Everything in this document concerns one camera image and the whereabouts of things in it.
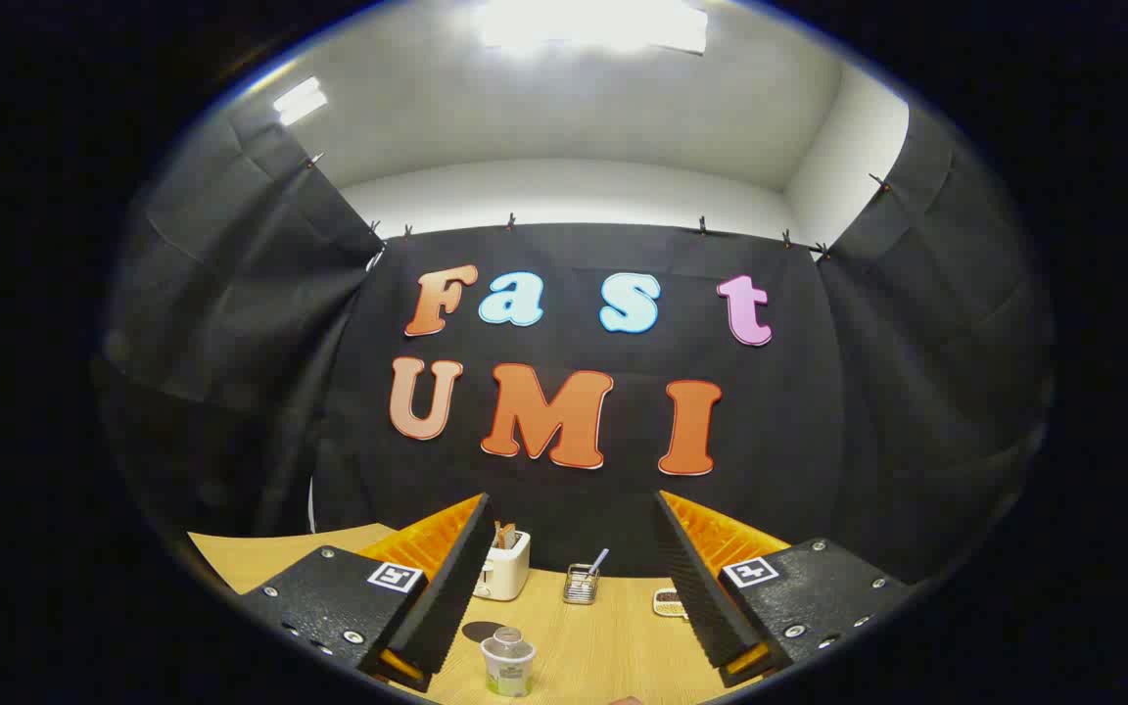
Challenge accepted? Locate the black backdrop cloth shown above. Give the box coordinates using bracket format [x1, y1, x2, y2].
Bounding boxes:
[94, 98, 1055, 588]

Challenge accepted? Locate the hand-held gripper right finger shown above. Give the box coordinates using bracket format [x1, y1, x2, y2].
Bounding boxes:
[652, 490, 913, 688]

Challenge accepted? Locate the white toaster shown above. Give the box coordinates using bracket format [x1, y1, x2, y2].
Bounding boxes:
[473, 529, 532, 601]

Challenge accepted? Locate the small ceiling light panel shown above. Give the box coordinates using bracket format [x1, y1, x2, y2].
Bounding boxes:
[273, 76, 328, 126]

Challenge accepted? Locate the wooden table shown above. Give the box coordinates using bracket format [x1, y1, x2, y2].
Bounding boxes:
[188, 524, 771, 705]

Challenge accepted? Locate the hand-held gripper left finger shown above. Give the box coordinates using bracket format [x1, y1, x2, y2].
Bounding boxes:
[236, 493, 498, 693]

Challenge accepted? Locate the clear juice bottle white label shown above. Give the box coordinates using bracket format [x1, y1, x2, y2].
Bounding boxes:
[481, 627, 537, 698]

